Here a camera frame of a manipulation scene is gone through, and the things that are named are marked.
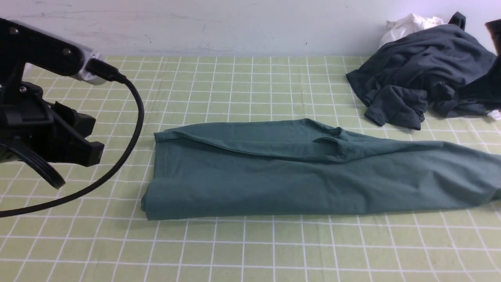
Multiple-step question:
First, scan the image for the green long-sleeved shirt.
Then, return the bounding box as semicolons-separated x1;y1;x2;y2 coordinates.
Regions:
141;119;501;220

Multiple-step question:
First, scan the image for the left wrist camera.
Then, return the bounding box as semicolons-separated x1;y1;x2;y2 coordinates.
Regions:
0;18;106;85

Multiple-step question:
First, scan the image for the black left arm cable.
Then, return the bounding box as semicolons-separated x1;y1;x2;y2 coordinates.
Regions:
0;59;145;218

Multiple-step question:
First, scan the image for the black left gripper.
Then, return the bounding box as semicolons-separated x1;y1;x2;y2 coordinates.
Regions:
1;82;104;167

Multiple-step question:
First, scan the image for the green checkered tablecloth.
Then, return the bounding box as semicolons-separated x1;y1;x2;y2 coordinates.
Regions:
0;56;501;282

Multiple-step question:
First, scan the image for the white crumpled cloth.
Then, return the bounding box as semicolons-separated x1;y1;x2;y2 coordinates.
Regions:
379;14;445;48

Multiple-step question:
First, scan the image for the dark grey crumpled garment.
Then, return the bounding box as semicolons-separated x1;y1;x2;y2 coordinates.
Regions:
346;12;501;130

